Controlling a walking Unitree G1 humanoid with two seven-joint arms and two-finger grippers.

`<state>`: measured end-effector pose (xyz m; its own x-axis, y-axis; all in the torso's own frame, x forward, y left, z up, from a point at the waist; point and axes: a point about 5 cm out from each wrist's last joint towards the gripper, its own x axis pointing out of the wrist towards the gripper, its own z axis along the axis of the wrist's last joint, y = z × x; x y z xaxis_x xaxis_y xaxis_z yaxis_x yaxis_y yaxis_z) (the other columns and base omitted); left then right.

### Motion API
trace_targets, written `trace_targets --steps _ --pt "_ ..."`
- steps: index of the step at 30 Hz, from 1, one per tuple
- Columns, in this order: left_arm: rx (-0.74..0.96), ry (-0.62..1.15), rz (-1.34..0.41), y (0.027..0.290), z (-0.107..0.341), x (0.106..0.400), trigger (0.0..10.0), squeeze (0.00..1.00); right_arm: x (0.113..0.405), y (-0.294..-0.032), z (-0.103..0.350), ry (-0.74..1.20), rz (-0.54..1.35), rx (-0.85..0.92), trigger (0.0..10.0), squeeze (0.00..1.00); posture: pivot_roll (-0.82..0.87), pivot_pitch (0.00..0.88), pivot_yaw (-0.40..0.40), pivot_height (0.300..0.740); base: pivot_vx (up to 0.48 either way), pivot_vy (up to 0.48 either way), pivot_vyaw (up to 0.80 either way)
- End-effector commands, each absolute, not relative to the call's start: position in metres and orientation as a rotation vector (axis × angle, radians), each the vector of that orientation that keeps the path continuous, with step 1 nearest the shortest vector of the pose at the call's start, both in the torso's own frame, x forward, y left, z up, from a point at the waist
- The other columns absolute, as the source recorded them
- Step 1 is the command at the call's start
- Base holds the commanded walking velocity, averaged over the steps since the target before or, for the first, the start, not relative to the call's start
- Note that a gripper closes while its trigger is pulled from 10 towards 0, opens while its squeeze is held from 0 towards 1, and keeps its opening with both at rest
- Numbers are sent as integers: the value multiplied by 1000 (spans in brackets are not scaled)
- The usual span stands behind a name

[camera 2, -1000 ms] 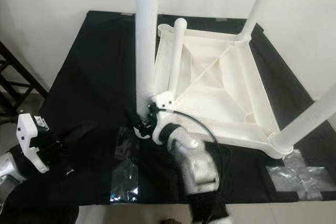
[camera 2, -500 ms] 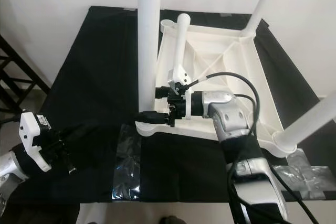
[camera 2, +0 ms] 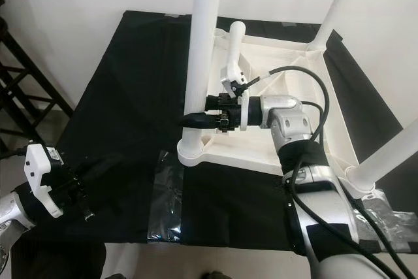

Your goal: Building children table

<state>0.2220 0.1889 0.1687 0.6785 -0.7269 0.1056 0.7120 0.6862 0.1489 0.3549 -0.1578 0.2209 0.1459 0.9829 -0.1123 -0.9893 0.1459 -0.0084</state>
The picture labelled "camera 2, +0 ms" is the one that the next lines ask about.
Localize black wooden stool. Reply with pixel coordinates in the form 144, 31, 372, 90
0, 16, 74, 142

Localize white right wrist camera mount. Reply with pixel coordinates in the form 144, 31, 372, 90
221, 63, 250, 129

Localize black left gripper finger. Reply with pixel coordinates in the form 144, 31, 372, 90
82, 165, 123, 184
82, 153, 126, 169

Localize white plastic table top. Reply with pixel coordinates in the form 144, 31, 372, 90
176, 27, 376, 195

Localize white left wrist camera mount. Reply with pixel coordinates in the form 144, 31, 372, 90
24, 143, 65, 218

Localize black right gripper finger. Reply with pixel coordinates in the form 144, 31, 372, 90
176, 114, 219, 128

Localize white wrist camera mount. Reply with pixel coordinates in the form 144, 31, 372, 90
24, 143, 65, 218
221, 63, 250, 129

